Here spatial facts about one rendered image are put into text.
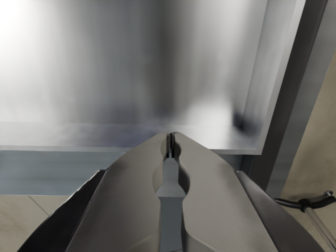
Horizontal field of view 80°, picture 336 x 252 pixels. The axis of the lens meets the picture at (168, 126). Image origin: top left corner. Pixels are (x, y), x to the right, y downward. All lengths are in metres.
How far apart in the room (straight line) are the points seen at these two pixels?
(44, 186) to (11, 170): 0.03
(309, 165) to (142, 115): 1.48
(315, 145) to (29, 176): 1.45
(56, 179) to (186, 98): 0.15
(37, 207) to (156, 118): 1.74
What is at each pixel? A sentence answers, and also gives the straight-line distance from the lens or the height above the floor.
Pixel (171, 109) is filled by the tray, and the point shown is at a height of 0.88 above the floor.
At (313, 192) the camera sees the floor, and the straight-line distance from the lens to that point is 1.79.
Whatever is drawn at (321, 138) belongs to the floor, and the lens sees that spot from 1.50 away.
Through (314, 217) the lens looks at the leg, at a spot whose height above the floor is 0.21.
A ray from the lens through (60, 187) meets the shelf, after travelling 0.23.
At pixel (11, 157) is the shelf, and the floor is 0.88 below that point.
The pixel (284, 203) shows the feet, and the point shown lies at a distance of 1.58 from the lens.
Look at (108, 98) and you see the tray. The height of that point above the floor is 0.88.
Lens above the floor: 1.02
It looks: 62 degrees down
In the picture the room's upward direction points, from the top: 179 degrees counter-clockwise
